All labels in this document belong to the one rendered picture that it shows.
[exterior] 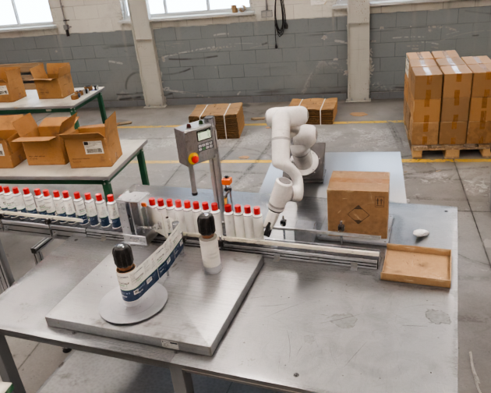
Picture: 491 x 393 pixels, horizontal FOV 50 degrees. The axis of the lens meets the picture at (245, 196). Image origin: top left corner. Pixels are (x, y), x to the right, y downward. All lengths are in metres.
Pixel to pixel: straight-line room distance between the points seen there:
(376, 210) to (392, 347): 0.79
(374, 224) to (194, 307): 1.01
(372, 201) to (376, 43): 5.39
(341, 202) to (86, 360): 1.70
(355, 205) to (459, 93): 3.29
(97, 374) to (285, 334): 1.30
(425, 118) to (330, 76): 2.54
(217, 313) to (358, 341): 0.59
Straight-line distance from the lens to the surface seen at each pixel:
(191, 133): 2.62
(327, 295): 2.41
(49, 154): 4.55
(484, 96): 5.87
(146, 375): 3.06
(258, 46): 8.07
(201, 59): 8.32
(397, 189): 3.35
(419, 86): 5.73
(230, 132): 6.79
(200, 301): 2.36
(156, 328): 2.27
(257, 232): 2.66
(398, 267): 2.60
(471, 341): 3.54
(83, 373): 3.19
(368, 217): 2.72
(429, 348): 2.19
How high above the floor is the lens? 2.29
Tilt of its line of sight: 26 degrees down
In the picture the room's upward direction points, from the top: 6 degrees counter-clockwise
